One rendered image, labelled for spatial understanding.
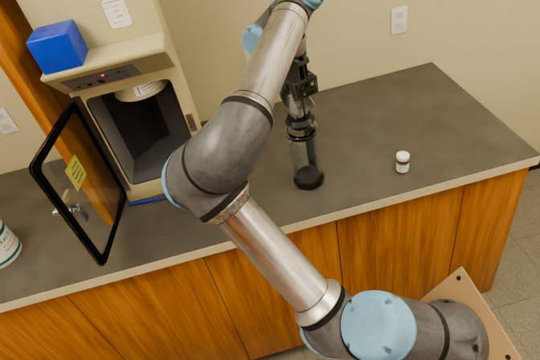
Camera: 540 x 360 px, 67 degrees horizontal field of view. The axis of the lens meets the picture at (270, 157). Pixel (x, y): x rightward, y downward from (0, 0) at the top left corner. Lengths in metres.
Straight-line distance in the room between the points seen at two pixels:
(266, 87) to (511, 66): 1.78
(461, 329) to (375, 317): 0.17
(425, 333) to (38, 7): 1.13
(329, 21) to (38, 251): 1.37
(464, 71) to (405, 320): 1.62
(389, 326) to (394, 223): 0.80
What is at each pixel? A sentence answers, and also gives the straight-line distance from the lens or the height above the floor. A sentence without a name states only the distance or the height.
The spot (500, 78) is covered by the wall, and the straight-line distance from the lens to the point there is 2.36.
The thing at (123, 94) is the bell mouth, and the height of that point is 1.34.
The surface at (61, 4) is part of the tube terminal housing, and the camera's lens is 1.23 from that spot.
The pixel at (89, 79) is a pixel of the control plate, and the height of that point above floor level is 1.46.
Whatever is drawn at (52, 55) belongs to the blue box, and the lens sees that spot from 1.17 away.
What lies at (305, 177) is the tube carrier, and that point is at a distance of 1.34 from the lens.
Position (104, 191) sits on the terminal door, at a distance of 1.38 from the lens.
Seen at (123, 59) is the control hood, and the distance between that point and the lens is 1.14.
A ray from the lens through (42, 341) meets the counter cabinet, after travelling 1.76.
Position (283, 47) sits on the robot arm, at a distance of 0.77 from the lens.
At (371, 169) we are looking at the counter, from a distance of 1.44.
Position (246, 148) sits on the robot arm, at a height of 1.52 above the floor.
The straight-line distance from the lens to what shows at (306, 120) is 1.22.
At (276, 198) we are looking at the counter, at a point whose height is 0.94.
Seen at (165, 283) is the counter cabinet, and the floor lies 0.79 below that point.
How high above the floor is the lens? 1.92
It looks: 39 degrees down
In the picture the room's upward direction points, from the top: 13 degrees counter-clockwise
